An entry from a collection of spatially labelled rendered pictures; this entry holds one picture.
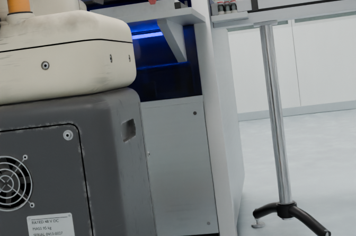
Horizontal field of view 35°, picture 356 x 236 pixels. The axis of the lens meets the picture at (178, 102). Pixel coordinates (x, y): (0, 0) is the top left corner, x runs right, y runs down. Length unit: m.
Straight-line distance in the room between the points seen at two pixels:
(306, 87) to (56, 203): 5.91
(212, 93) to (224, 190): 0.36
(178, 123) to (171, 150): 0.10
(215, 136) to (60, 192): 1.26
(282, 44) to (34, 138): 5.88
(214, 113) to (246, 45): 4.61
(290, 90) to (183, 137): 4.64
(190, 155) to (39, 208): 1.26
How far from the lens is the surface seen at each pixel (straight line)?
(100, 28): 0.83
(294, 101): 6.65
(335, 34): 6.67
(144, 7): 1.69
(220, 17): 2.03
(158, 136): 2.08
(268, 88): 2.18
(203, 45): 2.03
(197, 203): 2.11
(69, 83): 0.82
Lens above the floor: 0.71
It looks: 3 degrees down
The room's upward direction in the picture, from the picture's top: 7 degrees counter-clockwise
